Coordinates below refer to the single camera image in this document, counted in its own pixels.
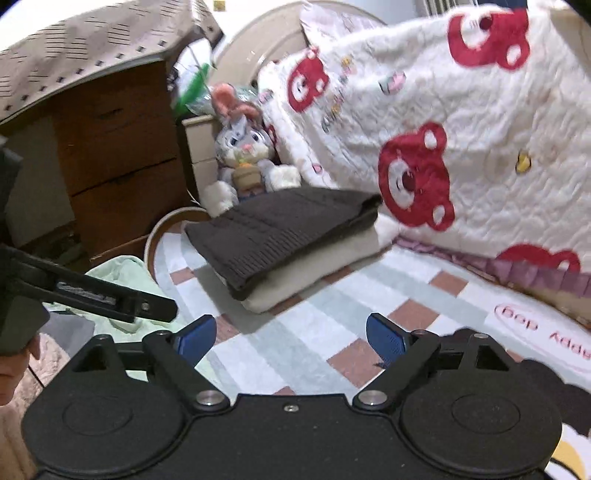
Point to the person's left hand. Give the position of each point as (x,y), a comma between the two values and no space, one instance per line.
(12,369)

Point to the light green blanket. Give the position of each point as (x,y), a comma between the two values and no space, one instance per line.
(71,328)

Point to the grey plush bunny toy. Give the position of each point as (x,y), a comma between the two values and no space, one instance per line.
(244,153)

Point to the cartoon print floor mat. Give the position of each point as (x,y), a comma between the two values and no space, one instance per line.
(571,458)

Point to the dark brown knit sweater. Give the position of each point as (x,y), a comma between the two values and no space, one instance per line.
(267,232)

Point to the brown wooden drawer cabinet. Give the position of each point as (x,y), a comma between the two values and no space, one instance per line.
(119,157)

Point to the white quilt with red bears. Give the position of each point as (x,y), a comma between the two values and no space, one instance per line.
(473,126)

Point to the beige patterned cabinet cover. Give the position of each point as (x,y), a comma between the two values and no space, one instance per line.
(97,43)

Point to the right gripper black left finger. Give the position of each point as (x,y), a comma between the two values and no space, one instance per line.
(173,357)

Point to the folded cream white garment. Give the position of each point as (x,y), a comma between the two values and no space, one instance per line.
(301,273)

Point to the green plastic bag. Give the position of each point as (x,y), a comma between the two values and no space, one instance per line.
(189,88)

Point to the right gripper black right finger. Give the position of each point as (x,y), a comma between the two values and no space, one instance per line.
(408,359)

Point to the cream bedside drawer unit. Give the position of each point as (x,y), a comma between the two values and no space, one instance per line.
(197,138)

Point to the cream bed headboard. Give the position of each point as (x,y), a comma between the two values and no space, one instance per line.
(268,38)

